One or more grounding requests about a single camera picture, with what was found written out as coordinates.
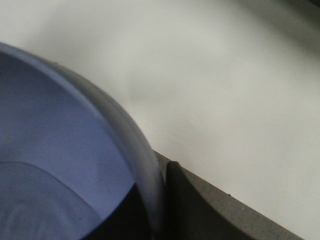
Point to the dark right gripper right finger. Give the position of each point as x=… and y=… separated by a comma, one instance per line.
x=200, y=211

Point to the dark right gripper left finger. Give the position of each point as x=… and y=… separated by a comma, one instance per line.
x=128, y=221

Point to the light blue ceramic bowl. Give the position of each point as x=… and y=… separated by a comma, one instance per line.
x=69, y=154

